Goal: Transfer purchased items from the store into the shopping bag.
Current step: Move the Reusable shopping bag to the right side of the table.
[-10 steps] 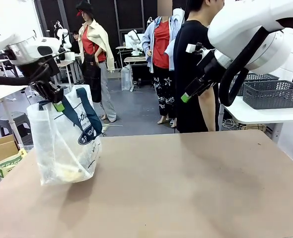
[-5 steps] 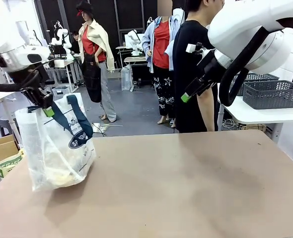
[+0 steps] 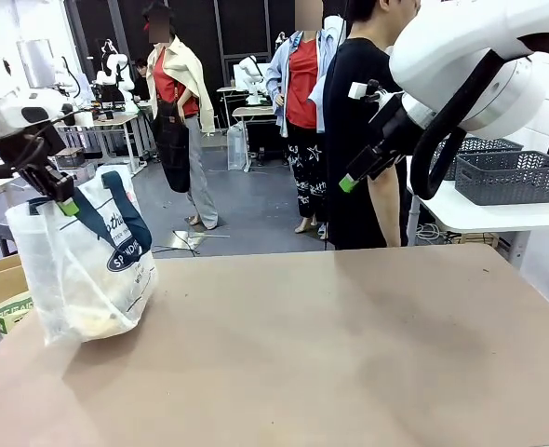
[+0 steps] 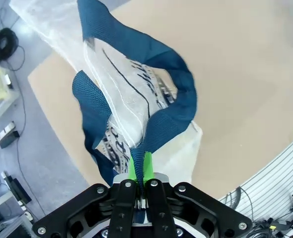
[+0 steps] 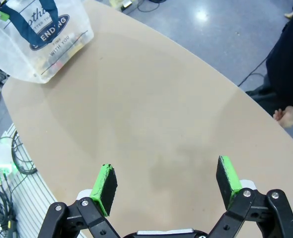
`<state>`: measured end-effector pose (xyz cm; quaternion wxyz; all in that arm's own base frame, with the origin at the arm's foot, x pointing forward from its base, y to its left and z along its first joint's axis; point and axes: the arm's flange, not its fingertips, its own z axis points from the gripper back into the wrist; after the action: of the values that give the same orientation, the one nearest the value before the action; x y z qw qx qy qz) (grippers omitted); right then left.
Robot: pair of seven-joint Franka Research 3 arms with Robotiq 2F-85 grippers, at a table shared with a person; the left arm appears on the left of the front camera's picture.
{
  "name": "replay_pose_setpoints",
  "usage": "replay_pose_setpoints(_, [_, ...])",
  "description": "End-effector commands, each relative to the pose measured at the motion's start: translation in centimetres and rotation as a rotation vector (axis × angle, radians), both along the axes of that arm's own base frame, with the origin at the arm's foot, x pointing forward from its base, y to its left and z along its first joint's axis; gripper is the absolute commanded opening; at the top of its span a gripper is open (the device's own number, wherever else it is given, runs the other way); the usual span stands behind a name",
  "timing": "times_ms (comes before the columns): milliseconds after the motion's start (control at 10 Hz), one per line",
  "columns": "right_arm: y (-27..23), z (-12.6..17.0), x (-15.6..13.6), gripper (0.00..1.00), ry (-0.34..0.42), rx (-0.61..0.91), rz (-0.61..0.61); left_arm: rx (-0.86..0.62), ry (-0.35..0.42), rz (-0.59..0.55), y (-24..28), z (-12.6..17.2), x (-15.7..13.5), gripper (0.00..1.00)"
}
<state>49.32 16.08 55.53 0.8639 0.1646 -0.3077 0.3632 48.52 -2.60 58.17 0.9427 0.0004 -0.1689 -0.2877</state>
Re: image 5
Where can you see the green lit small device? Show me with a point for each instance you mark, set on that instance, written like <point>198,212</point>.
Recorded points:
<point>5,169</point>

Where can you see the yellow green floor item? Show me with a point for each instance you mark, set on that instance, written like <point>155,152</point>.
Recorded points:
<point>123,3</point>

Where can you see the person's hand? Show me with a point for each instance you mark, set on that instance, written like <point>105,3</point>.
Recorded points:
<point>286,117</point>

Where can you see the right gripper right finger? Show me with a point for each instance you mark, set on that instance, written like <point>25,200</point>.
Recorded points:
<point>236,196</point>

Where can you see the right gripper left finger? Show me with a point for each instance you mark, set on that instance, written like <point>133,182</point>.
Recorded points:
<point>99,188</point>

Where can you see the person in black t-shirt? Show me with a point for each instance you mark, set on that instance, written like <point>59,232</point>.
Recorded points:
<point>285,62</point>

